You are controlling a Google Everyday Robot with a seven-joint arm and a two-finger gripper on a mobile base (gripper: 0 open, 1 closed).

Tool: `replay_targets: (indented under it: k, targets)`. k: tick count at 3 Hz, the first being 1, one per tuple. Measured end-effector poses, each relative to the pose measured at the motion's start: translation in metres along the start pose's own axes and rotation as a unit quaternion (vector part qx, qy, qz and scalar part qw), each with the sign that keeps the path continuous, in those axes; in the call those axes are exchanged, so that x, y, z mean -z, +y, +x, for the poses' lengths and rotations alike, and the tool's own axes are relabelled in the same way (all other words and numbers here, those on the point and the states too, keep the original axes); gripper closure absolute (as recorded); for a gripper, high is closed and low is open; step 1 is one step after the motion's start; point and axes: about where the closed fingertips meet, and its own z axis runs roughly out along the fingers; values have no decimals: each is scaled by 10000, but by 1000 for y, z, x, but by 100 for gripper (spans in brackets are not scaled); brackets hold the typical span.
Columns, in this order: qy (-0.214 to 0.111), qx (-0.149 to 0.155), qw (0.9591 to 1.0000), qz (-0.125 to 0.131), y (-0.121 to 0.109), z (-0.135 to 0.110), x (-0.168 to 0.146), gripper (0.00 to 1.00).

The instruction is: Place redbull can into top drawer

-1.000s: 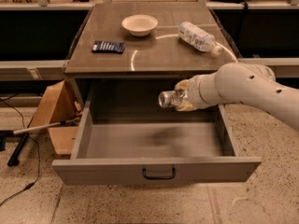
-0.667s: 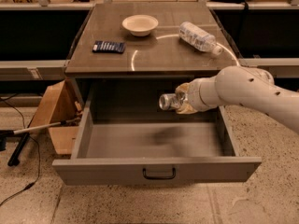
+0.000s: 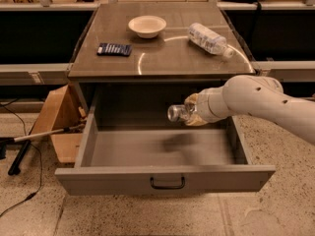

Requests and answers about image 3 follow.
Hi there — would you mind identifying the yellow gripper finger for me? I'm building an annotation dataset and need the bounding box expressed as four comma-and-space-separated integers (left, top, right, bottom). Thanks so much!
185, 114, 207, 127
184, 93, 198, 105

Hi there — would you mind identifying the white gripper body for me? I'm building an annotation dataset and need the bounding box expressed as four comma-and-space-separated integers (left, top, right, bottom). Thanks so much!
196, 88, 231, 123

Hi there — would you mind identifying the silver blue redbull can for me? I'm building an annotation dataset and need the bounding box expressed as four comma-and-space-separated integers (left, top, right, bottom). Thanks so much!
167, 103, 196, 122

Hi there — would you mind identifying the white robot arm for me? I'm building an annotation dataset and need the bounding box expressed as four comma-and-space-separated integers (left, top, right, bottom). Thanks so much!
185, 75, 315, 145

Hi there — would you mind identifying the open grey top drawer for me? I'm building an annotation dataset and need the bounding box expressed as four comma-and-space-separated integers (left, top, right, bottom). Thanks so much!
55, 85, 276, 195

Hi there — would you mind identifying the clear plastic water bottle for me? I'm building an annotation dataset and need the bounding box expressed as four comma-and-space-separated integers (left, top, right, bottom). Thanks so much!
188, 23, 234, 58

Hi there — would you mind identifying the grey metal cabinet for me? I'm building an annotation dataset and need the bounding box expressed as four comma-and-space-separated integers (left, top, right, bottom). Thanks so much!
69, 2, 255, 108

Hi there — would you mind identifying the white paper bowl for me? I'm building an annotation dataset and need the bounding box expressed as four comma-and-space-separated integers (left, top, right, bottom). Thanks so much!
128, 16, 166, 38

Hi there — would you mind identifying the dark blue snack packet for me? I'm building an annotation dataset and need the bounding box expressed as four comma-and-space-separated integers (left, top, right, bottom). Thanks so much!
96, 43, 132, 57

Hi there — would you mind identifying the brown cardboard box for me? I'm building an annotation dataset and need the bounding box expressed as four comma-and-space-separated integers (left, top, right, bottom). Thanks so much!
31, 85, 87, 163

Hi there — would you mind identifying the white black pole tool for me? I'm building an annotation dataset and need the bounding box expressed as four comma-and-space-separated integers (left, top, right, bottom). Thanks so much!
0, 124, 85, 175

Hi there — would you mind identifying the black floor cable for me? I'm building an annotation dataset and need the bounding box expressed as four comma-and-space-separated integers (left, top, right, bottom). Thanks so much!
0, 98, 43, 218

